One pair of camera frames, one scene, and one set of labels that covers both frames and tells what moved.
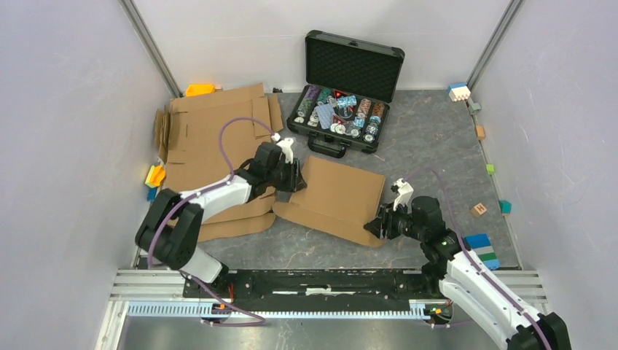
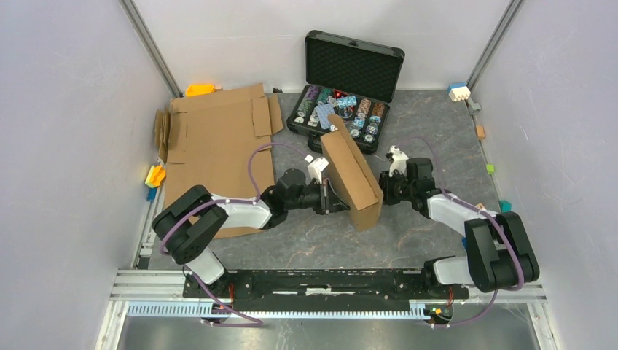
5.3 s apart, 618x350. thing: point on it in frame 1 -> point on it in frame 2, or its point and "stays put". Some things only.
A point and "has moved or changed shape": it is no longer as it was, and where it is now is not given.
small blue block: x=151 y=194 stays put
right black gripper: x=384 y=222 -> x=385 y=181
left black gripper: x=296 y=181 -> x=329 y=202
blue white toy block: x=458 y=92 stays put
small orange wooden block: x=480 y=131 stays put
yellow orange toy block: x=154 y=176 stays put
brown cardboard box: x=338 y=198 has moved or changed shape
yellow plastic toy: x=197 y=89 stays put
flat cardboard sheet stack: x=202 y=138 stays put
